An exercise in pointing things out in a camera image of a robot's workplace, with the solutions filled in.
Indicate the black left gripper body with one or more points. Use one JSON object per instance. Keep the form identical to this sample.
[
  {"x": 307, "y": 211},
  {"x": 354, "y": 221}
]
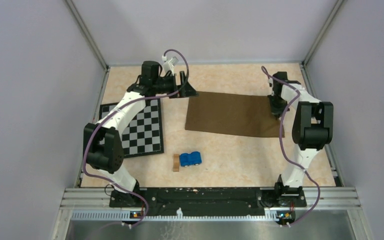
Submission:
[{"x": 166, "y": 85}]

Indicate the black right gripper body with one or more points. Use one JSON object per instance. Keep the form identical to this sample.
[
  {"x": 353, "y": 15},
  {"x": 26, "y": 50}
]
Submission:
[{"x": 276, "y": 104}]

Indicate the brown cloth napkin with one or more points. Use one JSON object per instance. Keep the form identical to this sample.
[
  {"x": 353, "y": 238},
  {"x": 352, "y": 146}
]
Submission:
[{"x": 232, "y": 114}]

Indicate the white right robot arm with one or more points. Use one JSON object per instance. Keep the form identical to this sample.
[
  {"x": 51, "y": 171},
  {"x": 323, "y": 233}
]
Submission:
[{"x": 312, "y": 128}]

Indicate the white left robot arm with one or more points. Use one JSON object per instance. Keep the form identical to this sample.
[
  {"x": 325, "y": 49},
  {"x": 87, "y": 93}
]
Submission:
[{"x": 102, "y": 141}]

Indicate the black white checkerboard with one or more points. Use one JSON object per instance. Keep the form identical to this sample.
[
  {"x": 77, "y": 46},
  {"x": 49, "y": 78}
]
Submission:
[{"x": 144, "y": 134}]

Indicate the small wooden block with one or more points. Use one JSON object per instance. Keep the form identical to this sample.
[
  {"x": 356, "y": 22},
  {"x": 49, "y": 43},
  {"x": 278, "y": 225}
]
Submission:
[{"x": 176, "y": 163}]

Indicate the blue toy car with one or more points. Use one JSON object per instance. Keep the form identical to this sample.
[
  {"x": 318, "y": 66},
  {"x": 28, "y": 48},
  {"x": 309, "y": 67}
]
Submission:
[{"x": 190, "y": 159}]

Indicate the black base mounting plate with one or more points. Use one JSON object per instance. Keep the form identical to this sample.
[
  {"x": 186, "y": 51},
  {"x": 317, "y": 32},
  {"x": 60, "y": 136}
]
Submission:
[{"x": 207, "y": 201}]

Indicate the white cable duct strip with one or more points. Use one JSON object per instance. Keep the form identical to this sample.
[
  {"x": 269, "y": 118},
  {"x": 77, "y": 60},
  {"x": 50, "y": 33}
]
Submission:
[{"x": 127, "y": 216}]

